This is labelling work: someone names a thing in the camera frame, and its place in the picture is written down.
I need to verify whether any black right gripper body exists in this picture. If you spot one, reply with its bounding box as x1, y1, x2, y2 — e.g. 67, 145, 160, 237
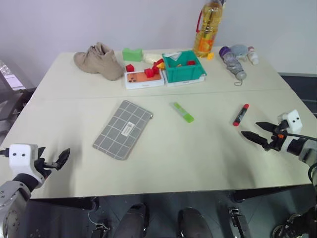
263, 121, 289, 152

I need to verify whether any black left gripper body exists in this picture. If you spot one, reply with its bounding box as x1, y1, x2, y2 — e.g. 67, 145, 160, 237
34, 158, 58, 180

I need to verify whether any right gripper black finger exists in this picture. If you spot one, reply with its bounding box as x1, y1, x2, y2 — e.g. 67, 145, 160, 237
255, 121, 276, 133
240, 130, 269, 147

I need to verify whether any grey checked pouch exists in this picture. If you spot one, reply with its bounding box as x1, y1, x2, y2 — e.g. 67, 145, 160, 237
92, 99, 154, 162

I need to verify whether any red and black marker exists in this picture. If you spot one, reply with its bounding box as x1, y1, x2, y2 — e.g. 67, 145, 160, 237
232, 103, 250, 127

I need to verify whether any grey metal chair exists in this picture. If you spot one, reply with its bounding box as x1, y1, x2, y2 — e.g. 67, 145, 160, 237
0, 59, 36, 142

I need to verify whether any small white bottle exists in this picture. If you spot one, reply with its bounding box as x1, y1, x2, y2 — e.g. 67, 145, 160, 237
247, 46, 260, 66

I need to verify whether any folded purple grey umbrella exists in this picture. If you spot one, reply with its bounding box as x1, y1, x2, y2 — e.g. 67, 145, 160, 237
218, 46, 248, 87

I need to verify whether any green highlighter pen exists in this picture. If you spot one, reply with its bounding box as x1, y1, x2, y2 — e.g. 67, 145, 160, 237
169, 102, 195, 124

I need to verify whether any black floor clamp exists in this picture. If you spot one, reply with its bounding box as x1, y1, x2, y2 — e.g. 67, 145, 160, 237
227, 206, 251, 238
91, 222, 110, 238

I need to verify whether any grey plush toy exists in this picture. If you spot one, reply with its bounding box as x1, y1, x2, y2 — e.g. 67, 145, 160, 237
230, 44, 249, 61

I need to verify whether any black wheeled base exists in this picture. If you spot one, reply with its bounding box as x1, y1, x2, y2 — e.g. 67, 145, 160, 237
271, 205, 317, 238

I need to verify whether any dark rounded shape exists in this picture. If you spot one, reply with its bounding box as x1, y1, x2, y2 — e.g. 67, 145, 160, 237
114, 202, 150, 238
177, 207, 211, 238

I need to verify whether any green plastic bin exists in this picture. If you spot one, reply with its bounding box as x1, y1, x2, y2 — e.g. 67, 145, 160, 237
161, 50, 208, 84

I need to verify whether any beige suede boot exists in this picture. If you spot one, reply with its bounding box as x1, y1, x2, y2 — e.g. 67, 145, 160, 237
73, 42, 125, 82

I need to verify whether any white orange phone box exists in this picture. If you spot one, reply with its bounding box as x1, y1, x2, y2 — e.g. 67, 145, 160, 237
124, 69, 165, 90

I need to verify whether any large yellow oil bottle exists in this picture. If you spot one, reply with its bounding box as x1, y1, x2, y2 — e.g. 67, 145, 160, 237
193, 0, 224, 59

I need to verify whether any green foam block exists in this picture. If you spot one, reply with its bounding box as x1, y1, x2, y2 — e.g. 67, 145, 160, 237
122, 47, 144, 62

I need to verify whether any white crumpled plastic bag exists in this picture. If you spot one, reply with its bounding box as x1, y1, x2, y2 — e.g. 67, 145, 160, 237
143, 52, 162, 64

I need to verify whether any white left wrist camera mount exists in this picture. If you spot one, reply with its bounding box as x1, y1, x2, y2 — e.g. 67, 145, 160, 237
8, 143, 47, 185

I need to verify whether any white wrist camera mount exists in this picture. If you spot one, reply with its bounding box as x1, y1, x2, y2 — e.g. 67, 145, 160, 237
8, 143, 47, 185
277, 109, 304, 133

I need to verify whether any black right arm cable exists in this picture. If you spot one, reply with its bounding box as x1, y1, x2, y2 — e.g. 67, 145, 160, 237
284, 132, 317, 143

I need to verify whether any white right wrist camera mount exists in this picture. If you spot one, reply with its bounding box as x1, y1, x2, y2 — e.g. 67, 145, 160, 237
277, 109, 304, 133

